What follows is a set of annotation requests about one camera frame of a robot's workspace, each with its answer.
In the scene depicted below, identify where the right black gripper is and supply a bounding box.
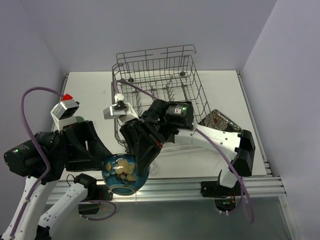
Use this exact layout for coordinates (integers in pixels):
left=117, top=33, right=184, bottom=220
left=120, top=98, right=170, bottom=176

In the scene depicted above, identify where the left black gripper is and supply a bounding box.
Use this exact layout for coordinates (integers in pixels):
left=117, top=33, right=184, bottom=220
left=31, top=119, right=115, bottom=171

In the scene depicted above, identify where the blue floral ceramic bowl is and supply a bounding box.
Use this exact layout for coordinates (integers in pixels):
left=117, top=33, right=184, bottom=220
left=101, top=154, right=150, bottom=196

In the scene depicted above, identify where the grey wire dish rack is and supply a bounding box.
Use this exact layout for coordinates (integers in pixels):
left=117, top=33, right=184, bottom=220
left=110, top=44, right=211, bottom=151

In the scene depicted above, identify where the black floral square plate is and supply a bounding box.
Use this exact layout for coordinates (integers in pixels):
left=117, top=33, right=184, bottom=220
left=198, top=109, right=242, bottom=133

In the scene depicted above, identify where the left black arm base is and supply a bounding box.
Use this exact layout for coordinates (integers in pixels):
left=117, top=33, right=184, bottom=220
left=66, top=173, right=113, bottom=215

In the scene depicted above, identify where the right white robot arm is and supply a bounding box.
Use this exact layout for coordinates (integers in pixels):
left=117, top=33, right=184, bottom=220
left=119, top=99, right=256, bottom=195

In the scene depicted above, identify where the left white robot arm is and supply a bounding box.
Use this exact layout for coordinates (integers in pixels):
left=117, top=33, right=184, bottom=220
left=0, top=120, right=112, bottom=240

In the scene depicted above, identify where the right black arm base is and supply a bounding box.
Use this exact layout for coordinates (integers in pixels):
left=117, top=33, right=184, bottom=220
left=200, top=181, right=241, bottom=212

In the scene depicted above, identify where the pale green cup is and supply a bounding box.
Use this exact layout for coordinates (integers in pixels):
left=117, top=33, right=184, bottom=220
left=75, top=116, right=84, bottom=123

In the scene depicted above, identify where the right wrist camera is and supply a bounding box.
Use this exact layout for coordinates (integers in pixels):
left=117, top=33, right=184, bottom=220
left=103, top=93, right=138, bottom=125

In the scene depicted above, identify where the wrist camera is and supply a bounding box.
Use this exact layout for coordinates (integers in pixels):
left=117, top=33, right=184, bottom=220
left=103, top=93, right=138, bottom=125
left=50, top=94, right=80, bottom=131

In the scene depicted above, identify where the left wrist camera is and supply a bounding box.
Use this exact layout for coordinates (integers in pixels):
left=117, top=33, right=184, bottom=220
left=50, top=94, right=80, bottom=131

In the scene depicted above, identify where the aluminium mounting rail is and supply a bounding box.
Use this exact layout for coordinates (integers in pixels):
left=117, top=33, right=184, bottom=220
left=46, top=174, right=287, bottom=205

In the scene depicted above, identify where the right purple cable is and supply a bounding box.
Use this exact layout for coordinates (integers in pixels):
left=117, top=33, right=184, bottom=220
left=113, top=78, right=256, bottom=224

